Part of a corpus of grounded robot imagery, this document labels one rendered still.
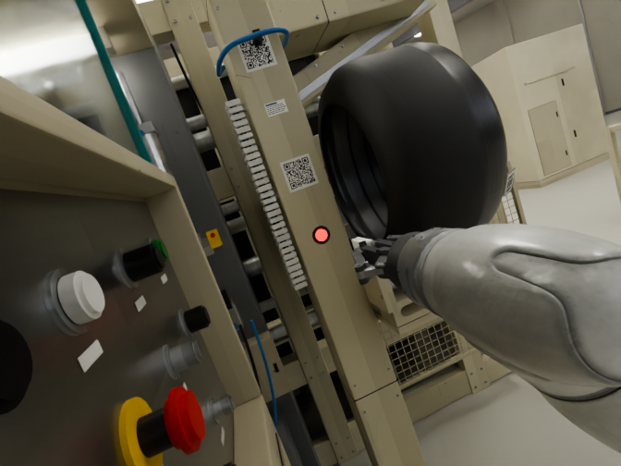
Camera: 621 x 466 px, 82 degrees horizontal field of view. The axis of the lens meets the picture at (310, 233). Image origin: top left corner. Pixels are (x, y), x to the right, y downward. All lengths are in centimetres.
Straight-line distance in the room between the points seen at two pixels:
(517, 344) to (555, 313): 4
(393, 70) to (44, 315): 77
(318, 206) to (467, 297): 63
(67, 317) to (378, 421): 93
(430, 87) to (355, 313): 55
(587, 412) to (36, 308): 38
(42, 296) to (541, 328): 28
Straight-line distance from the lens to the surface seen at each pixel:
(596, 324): 25
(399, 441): 114
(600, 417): 38
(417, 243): 38
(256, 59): 92
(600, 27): 1537
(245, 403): 63
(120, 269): 35
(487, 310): 27
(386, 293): 83
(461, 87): 86
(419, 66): 88
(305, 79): 135
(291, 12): 128
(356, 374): 100
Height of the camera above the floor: 119
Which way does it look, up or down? 8 degrees down
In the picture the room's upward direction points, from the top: 20 degrees counter-clockwise
